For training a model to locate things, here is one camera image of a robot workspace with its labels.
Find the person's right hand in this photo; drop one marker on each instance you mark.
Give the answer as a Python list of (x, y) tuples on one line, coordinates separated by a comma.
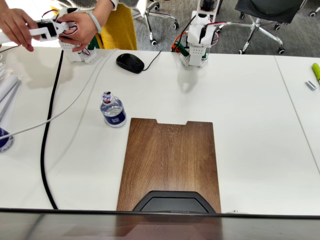
[(15, 22)]

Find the white leader robot arm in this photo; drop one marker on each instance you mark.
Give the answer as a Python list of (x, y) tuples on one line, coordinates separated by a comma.
[(68, 53)]

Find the blue bottle with sticker cap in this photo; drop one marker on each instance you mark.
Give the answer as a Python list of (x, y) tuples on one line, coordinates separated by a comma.
[(113, 117)]

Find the person's left forearm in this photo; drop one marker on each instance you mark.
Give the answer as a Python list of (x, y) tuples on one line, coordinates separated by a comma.
[(105, 7)]

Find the white follower robot arm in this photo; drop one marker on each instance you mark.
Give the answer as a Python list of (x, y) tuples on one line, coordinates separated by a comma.
[(197, 52)]

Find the blue white round object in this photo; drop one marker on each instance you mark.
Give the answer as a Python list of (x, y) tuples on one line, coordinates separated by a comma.
[(5, 142)]

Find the brown wooden board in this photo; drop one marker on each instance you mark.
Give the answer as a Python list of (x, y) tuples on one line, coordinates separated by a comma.
[(170, 155)]

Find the person in yellow skirt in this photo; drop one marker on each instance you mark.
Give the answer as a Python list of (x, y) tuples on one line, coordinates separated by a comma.
[(120, 30)]

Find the white office chair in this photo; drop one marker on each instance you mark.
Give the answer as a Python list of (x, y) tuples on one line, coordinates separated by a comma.
[(143, 7)]

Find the green orange spring clamp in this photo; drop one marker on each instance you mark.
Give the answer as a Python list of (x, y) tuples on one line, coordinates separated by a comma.
[(183, 51)]

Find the black monitor stand base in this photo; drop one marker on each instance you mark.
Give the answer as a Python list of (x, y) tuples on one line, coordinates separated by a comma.
[(172, 200)]

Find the black office chair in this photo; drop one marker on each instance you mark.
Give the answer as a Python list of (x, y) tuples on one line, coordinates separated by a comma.
[(270, 10)]

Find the office chair caster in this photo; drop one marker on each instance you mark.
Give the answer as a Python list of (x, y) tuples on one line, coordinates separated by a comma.
[(315, 12)]

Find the small grey staple strip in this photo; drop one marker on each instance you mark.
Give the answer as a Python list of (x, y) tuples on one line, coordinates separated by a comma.
[(310, 85)]

